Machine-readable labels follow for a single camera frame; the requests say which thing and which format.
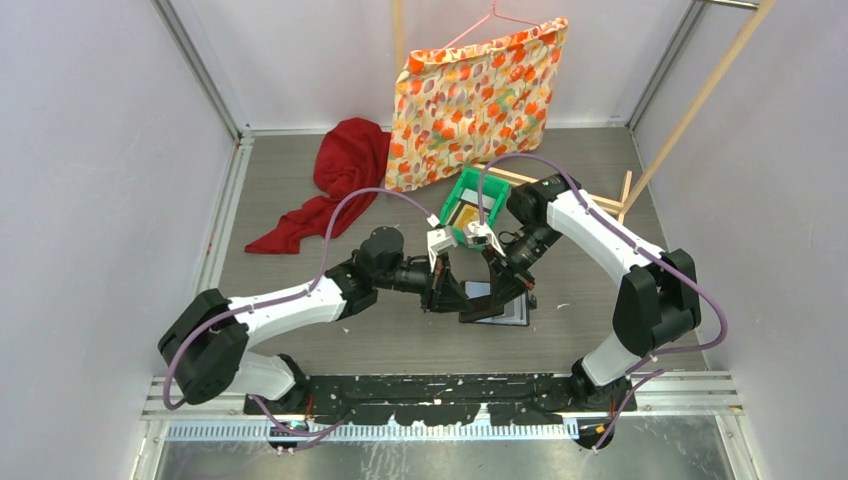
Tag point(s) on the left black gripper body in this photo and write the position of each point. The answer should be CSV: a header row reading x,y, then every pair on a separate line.
x,y
440,263

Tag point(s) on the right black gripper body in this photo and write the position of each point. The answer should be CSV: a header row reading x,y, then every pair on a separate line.
x,y
520,255

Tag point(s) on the black card holder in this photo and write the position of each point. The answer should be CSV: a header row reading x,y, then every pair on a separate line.
x,y
515,314

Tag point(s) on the green plastic bin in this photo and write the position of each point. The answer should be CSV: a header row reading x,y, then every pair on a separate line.
x,y
469,179

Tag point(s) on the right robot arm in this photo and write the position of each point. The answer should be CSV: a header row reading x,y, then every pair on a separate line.
x,y
655,303

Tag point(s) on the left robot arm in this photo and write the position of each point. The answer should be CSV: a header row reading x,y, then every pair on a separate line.
x,y
208,349

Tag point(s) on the yellow credit card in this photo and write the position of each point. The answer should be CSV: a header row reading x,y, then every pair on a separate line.
x,y
463,214

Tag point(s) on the white silver credit card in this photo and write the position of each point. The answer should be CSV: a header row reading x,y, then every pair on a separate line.
x,y
471,197

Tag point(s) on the red cloth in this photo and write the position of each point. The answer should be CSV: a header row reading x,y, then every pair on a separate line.
x,y
352,156

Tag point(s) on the floral orange gift bag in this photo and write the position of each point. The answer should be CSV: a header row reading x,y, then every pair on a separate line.
x,y
468,105

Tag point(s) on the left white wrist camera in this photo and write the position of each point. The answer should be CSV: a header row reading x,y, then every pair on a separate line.
x,y
440,239

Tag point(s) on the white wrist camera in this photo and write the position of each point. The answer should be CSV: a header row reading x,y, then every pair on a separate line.
x,y
440,239
479,236

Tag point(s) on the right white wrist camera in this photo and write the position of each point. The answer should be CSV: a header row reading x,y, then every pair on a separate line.
x,y
479,236

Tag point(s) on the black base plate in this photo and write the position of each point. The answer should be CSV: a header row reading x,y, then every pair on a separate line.
x,y
443,400

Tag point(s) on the wooden rack frame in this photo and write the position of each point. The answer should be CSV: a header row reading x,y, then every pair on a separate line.
x,y
645,66

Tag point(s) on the pink wire hanger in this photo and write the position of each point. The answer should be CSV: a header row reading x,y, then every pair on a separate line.
x,y
494,23

